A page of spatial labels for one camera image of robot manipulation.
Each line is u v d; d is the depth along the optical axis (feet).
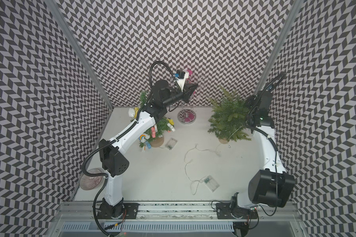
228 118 2.37
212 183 2.72
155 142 3.03
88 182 2.63
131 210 2.37
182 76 1.94
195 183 2.68
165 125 2.69
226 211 2.42
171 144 3.18
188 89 2.11
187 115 3.66
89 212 2.42
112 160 1.72
